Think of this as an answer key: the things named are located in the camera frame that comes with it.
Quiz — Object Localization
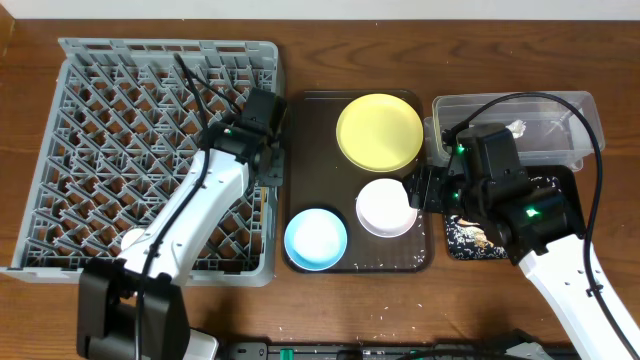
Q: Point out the pink bowl with rice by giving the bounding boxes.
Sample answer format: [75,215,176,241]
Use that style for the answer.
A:
[355,178,418,238]

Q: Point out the yellow round plate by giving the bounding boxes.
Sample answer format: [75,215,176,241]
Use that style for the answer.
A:
[336,93,424,173]

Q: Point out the blue bowl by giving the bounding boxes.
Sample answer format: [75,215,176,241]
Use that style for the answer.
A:
[284,208,348,272]

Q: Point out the white tissue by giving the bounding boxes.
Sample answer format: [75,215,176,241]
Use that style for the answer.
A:
[507,119,526,139]

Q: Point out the white cup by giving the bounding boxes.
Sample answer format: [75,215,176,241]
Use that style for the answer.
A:
[121,228,145,251]

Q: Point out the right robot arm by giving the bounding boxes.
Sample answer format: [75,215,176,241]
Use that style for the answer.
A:
[402,123,639,359]

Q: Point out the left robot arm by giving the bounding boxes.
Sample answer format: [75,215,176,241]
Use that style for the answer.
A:
[76,124,283,359]

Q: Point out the rice and nutshell waste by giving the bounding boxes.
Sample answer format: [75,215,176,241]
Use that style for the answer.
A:
[444,176,560,260]

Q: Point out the black waste bin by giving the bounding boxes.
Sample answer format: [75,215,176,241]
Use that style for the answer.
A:
[443,165,585,261]

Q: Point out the clear plastic waste bin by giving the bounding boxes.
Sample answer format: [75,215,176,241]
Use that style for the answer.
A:
[424,93,593,172]

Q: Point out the dark brown serving tray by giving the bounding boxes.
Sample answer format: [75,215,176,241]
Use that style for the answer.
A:
[284,90,435,274]

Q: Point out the grey plastic dish rack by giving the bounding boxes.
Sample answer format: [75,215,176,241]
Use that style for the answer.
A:
[2,38,285,284]

